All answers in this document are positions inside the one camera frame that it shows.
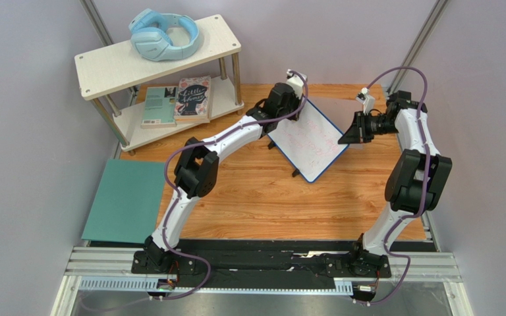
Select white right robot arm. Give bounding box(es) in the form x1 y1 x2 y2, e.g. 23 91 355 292
338 88 453 273

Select teal green mat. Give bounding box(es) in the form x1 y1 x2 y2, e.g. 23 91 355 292
82 159 165 244

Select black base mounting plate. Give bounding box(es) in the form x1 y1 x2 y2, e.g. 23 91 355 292
131 239 392 290

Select blue framed whiteboard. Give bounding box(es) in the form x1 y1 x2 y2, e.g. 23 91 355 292
269 96 359 183

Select teal paperback book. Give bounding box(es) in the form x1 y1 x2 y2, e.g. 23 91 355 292
140 86 177 129

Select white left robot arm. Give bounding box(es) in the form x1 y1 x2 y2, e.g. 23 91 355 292
144 79 308 273

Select white two-tier shelf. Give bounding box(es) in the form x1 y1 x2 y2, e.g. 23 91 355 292
74 14 244 153

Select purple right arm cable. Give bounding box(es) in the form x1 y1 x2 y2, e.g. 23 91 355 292
352 65 432 307

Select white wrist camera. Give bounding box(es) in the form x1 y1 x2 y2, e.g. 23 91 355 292
285 69 308 97
356 88 375 114

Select aluminium frame rail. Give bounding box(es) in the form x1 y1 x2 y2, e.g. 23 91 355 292
51 239 473 315

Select light blue headphones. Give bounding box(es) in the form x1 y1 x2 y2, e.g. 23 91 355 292
128 9 200 62

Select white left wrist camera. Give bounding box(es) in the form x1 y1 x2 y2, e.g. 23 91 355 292
285 69 308 97

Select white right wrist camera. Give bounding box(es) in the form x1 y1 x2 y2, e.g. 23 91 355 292
356 88 375 114

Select Little Women book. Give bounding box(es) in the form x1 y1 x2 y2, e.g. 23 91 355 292
174 76 211 124

